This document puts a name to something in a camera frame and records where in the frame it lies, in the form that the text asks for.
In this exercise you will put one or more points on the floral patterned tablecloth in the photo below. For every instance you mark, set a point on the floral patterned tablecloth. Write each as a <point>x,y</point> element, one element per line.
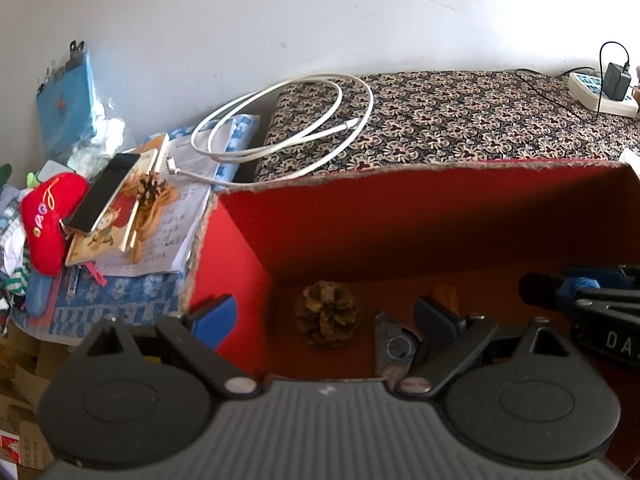
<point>450,120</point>

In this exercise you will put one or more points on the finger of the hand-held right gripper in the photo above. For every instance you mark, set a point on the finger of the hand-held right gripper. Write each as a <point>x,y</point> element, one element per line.
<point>580,285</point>

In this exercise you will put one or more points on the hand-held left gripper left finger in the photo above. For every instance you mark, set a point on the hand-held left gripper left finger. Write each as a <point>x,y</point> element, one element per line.
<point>215,320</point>

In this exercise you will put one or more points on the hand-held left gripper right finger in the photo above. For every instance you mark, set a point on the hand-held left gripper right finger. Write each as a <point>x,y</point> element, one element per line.
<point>437,320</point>

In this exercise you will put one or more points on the illustrated children's book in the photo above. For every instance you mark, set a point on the illustrated children's book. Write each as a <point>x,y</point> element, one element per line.
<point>107,240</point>

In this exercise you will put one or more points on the pile of clothes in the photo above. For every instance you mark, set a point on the pile of clothes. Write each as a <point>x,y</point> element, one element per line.
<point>12,240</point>

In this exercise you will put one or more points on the brown cardboard boxes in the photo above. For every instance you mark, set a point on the brown cardboard boxes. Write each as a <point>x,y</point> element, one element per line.
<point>25,370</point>

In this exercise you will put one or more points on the black charger adapter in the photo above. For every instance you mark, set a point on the black charger adapter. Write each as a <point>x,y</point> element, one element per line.
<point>616,82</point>

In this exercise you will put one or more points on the printed white paper sheets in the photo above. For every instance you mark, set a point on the printed white paper sheets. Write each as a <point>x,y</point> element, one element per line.
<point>170,240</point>

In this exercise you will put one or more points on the black smartphone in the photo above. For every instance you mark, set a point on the black smartphone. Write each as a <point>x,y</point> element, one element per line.
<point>102,195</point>

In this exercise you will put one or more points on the blue fabric bag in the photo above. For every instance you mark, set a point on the blue fabric bag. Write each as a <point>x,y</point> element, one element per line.
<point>65,105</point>

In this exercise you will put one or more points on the small red clip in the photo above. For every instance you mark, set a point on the small red clip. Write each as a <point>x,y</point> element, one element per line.
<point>95,274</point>

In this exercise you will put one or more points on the red cardboard box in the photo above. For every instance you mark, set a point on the red cardboard box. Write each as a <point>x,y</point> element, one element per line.
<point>400,230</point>

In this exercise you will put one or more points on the pine cone with straw strands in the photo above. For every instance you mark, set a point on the pine cone with straw strands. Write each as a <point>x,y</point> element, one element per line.
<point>147,192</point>

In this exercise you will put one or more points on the white power strip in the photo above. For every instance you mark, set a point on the white power strip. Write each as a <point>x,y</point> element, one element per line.
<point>582,87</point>

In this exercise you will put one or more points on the white plastic bag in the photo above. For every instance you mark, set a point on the white plastic bag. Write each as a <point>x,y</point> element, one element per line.
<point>107,132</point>

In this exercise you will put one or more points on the brown pine cone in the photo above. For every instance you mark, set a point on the brown pine cone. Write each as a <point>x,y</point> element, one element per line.
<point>327,310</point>

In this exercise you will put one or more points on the blue patterned cloth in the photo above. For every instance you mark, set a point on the blue patterned cloth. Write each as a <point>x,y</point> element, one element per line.
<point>125,300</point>

